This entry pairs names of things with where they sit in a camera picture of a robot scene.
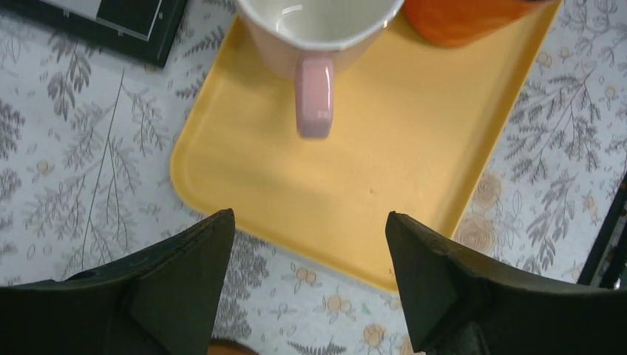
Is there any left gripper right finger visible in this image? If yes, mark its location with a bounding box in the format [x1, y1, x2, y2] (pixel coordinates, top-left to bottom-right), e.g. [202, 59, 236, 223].
[385, 212, 626, 354]

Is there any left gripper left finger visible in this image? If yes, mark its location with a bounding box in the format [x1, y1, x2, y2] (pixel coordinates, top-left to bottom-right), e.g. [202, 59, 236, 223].
[1, 209, 235, 354]

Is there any light brown coaster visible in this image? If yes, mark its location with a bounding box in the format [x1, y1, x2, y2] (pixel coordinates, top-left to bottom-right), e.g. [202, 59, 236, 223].
[206, 339, 258, 355]

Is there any yellow plastic tray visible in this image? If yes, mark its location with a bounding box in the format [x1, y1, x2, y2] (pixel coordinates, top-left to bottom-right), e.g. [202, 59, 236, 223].
[169, 1, 560, 292]

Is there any orange mug black handle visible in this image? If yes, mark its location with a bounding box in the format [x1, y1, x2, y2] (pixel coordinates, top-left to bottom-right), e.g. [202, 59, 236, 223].
[403, 0, 551, 48]

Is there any pink mug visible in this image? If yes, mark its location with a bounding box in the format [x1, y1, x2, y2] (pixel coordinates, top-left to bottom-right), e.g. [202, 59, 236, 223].
[235, 0, 404, 139]

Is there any floral tablecloth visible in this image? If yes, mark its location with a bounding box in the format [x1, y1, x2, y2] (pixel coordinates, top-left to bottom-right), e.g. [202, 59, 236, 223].
[1, 1, 626, 354]

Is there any black white chessboard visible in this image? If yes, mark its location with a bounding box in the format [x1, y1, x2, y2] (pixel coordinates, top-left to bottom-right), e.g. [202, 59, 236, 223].
[1, 0, 188, 68]

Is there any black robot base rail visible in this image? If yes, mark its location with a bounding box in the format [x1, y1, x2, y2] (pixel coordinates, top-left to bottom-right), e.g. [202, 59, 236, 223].
[577, 175, 626, 289]

